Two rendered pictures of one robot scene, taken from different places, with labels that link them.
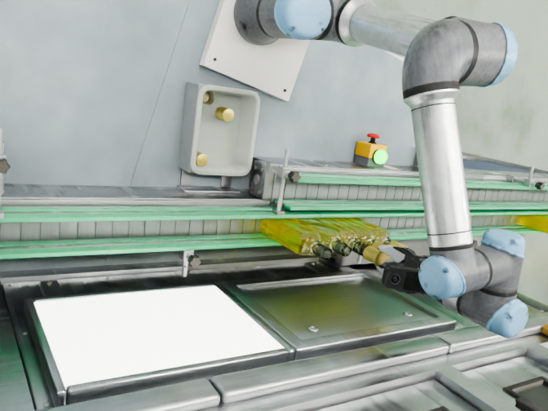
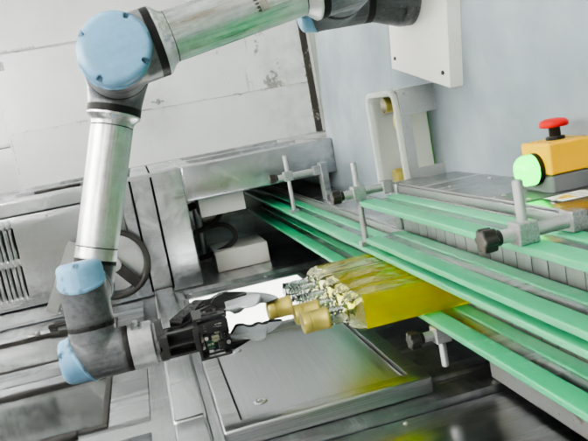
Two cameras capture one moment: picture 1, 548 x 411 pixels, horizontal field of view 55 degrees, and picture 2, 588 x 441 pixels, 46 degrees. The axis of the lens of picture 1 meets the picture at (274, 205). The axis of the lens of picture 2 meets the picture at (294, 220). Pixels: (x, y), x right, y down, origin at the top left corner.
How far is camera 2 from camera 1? 2.15 m
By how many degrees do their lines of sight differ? 109
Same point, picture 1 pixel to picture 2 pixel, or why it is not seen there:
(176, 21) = (385, 29)
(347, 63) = not seen: outside the picture
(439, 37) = not seen: hidden behind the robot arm
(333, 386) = (157, 371)
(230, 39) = (397, 30)
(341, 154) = not seen: hidden behind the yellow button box
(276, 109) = (460, 100)
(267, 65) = (424, 45)
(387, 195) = (520, 256)
